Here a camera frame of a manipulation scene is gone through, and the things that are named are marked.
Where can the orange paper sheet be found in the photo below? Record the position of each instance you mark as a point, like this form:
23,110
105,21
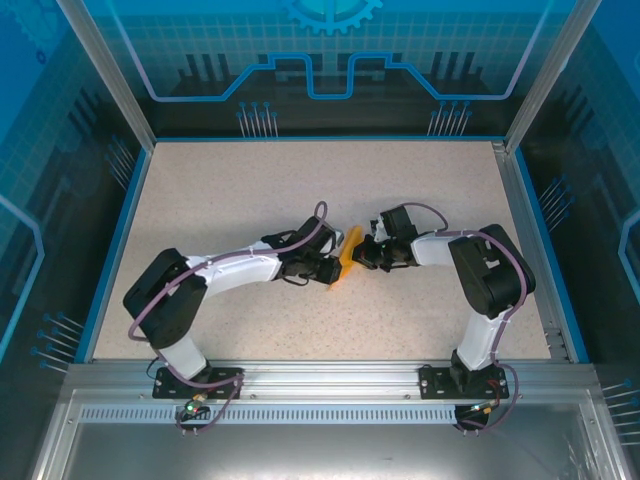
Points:
347,250

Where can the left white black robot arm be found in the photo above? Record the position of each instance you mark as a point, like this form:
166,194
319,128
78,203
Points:
235,267

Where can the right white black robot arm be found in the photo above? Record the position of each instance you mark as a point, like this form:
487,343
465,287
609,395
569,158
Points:
430,250

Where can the grey metal sheet panel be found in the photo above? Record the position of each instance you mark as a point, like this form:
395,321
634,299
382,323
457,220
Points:
330,450

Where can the blue table edge strip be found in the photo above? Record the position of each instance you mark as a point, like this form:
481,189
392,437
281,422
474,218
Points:
117,250
547,250

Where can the long aluminium base rail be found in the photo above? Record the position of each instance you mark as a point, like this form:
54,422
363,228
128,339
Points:
330,380

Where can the aluminium side rail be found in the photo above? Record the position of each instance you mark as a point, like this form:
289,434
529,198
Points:
516,200

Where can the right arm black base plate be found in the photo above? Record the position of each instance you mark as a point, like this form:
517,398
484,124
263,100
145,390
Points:
432,385

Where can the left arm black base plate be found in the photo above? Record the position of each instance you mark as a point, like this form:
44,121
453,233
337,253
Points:
165,391

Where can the aluminium frame post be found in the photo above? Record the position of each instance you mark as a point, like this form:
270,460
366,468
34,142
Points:
114,75
547,75

